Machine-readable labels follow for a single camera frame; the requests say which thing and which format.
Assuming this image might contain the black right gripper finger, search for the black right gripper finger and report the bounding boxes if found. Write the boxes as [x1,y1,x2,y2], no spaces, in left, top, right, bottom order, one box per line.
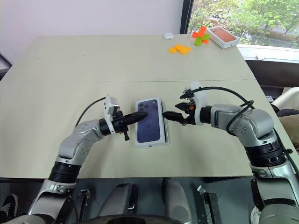
[161,112,188,125]
[175,102,191,113]

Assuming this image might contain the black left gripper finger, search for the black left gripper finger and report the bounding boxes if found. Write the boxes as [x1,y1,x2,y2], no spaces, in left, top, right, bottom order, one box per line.
[127,116,148,125]
[126,112,149,120]

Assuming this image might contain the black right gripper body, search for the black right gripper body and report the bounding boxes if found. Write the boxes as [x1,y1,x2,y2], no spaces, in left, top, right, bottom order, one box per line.
[181,100,197,126]

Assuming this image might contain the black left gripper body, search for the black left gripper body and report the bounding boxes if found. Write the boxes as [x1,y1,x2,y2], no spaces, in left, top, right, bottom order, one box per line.
[111,111,130,142]

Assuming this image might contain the phone box lid purple print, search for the phone box lid purple print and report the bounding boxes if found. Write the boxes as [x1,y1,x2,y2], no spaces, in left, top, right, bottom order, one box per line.
[134,96,167,148]

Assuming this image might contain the white phone box base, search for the white phone box base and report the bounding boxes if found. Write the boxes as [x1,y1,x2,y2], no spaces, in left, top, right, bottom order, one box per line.
[160,100,171,146]

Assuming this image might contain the phone box orange print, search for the phone box orange print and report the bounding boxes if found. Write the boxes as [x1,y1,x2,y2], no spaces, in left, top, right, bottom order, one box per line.
[206,26,240,49]

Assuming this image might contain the yellow toy brick cluster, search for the yellow toy brick cluster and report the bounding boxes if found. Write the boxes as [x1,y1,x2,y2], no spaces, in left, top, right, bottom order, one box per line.
[168,43,192,56]

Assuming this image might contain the green toy brick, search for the green toy brick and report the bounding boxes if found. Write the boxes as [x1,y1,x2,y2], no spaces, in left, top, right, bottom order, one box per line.
[194,33,211,46]

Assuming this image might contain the orange toy brick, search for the orange toy brick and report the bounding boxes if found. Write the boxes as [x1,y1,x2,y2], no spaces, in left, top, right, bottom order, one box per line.
[192,26,208,38]

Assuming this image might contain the dark rounded grey shape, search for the dark rounded grey shape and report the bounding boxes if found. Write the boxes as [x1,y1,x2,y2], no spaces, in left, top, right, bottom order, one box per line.
[162,177,192,224]

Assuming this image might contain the beige chair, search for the beige chair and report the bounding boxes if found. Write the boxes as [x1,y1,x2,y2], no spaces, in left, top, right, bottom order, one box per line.
[271,87,299,151]

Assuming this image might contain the black round base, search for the black round base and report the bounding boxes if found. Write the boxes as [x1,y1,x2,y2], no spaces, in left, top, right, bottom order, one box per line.
[80,214,179,224]

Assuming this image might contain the white window sill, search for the white window sill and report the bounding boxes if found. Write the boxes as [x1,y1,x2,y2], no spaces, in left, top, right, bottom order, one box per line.
[236,43,299,63]

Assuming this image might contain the green trees outside window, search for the green trees outside window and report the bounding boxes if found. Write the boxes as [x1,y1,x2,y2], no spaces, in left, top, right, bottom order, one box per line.
[189,0,299,49]

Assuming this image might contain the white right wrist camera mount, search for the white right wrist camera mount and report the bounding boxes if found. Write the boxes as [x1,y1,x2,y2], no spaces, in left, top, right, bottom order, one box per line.
[183,80,207,126]

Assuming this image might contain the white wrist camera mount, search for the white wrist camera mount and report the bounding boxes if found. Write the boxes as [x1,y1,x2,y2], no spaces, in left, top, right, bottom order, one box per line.
[103,94,121,135]
[183,80,207,126]

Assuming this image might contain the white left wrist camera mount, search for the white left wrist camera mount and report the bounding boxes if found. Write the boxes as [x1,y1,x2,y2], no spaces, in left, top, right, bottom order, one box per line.
[103,94,121,135]

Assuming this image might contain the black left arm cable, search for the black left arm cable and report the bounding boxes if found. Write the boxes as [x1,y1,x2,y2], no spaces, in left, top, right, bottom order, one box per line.
[75,97,107,128]

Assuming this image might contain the metal bracket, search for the metal bracket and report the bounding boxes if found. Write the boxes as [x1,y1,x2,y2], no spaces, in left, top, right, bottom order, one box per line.
[197,185,223,224]
[78,186,92,217]

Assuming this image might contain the black window frame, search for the black window frame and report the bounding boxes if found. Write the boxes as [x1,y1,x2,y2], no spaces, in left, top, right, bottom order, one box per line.
[179,0,194,35]

